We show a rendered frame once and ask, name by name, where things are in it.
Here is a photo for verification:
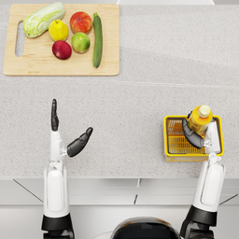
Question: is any green apple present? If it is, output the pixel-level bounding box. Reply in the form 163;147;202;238
71;32;91;54

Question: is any dark round robot body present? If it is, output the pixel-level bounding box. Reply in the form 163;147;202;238
109;217;182;239

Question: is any lemon tea bottle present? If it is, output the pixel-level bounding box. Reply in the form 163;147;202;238
187;104;214;136

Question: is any green cucumber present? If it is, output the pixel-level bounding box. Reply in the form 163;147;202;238
91;12;104;69

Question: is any napa cabbage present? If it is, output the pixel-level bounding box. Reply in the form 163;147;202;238
21;1;66;39

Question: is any dark red apple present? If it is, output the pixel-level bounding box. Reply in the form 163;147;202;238
51;39;73;61

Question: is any wooden cutting board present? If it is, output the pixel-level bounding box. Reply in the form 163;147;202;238
3;3;120;77

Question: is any yellow slatted basket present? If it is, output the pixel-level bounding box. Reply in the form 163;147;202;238
163;115;225;162

